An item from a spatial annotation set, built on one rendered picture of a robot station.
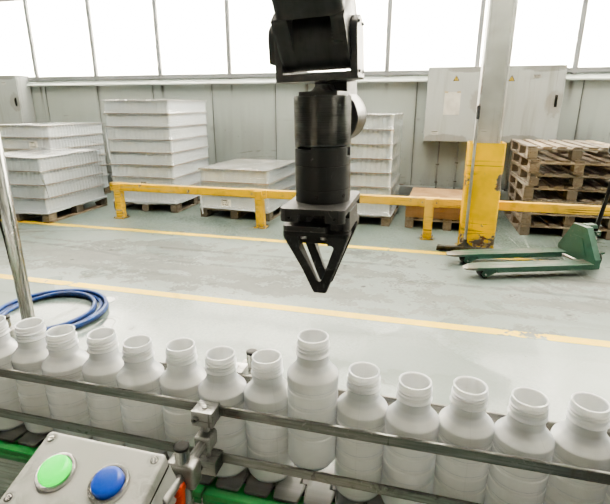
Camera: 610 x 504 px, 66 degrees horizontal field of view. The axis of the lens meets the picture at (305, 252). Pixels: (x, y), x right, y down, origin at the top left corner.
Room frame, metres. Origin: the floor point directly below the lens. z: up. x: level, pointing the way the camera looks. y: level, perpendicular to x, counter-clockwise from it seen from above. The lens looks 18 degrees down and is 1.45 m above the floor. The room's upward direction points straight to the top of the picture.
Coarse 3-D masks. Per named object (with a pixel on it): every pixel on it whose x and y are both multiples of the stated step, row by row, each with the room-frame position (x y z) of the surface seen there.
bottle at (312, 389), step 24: (312, 336) 0.49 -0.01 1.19; (312, 360) 0.46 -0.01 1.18; (288, 384) 0.47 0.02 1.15; (312, 384) 0.45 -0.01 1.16; (336, 384) 0.46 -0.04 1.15; (288, 408) 0.47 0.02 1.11; (312, 408) 0.45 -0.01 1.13; (336, 408) 0.46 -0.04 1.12; (288, 432) 0.47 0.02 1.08; (312, 432) 0.45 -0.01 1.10; (312, 456) 0.45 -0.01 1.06
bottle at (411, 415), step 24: (408, 384) 0.46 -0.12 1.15; (408, 408) 0.43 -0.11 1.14; (432, 408) 0.45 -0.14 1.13; (384, 432) 0.45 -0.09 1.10; (408, 432) 0.42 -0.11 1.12; (432, 432) 0.42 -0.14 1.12; (384, 456) 0.44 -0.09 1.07; (408, 456) 0.42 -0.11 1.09; (432, 456) 0.43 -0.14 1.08; (384, 480) 0.44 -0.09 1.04; (408, 480) 0.42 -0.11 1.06; (432, 480) 0.43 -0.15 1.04
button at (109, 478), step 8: (104, 472) 0.36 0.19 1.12; (112, 472) 0.36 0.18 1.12; (120, 472) 0.36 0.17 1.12; (96, 480) 0.35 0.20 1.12; (104, 480) 0.35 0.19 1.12; (112, 480) 0.35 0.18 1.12; (120, 480) 0.35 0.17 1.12; (96, 488) 0.35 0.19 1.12; (104, 488) 0.34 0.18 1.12; (112, 488) 0.34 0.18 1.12; (120, 488) 0.35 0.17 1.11; (96, 496) 0.34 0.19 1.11; (104, 496) 0.34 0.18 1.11
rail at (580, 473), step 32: (64, 384) 0.53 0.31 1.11; (96, 384) 0.52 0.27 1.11; (0, 416) 0.56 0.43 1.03; (32, 416) 0.54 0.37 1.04; (224, 416) 0.47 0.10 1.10; (256, 416) 0.46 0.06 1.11; (160, 448) 0.49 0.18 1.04; (192, 448) 0.48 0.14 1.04; (416, 448) 0.41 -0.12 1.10; (448, 448) 0.40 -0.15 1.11; (320, 480) 0.44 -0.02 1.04; (352, 480) 0.43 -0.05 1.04; (608, 480) 0.37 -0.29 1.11
